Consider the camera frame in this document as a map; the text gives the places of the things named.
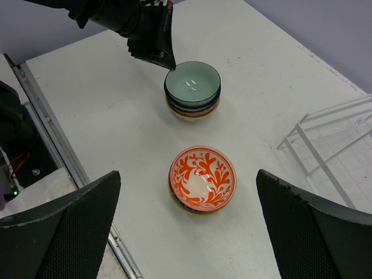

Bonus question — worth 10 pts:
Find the black floral pattern bowl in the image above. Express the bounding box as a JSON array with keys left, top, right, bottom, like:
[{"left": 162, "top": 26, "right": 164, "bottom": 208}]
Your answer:
[{"left": 169, "top": 107, "right": 217, "bottom": 117}]

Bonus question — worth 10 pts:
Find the orange striped bowl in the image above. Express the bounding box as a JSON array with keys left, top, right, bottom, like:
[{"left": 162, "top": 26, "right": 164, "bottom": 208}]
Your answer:
[{"left": 168, "top": 146, "right": 237, "bottom": 212}]

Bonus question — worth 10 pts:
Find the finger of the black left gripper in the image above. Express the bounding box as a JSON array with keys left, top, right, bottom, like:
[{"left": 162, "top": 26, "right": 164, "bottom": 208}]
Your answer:
[{"left": 139, "top": 8, "right": 176, "bottom": 70}]

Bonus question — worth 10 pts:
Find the yellow rimmed sun pattern bowl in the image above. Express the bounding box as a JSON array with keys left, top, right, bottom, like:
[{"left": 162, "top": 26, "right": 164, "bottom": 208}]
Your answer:
[{"left": 170, "top": 192, "right": 220, "bottom": 216}]

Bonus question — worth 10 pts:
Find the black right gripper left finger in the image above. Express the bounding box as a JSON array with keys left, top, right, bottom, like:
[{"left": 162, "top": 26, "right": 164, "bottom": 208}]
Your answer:
[{"left": 1, "top": 171, "right": 121, "bottom": 278}]

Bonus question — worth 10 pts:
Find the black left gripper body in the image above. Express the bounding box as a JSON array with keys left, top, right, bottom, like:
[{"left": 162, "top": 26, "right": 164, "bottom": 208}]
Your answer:
[{"left": 68, "top": 0, "right": 172, "bottom": 63}]

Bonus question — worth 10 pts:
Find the blue triangle pattern bowl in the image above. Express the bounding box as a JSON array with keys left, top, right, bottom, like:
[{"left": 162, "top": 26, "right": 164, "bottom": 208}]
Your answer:
[{"left": 169, "top": 187, "right": 223, "bottom": 215}]

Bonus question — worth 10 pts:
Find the pale green rimmed bowl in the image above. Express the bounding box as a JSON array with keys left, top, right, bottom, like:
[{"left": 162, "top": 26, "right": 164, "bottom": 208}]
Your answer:
[{"left": 164, "top": 61, "right": 221, "bottom": 108}]

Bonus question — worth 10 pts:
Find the front aluminium table rail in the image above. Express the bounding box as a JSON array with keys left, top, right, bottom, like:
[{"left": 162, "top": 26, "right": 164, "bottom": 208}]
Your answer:
[{"left": 2, "top": 53, "right": 143, "bottom": 279}]

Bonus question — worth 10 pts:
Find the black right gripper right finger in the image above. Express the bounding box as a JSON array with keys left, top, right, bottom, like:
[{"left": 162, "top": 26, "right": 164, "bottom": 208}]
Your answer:
[{"left": 256, "top": 170, "right": 371, "bottom": 278}]

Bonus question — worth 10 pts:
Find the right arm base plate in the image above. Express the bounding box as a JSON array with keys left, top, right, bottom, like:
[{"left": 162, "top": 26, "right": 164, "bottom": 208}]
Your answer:
[{"left": 1, "top": 108, "right": 58, "bottom": 201}]

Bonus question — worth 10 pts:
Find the dark blue bowl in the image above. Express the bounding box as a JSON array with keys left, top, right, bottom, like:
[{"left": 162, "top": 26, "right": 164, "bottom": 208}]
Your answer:
[{"left": 165, "top": 98, "right": 220, "bottom": 112}]

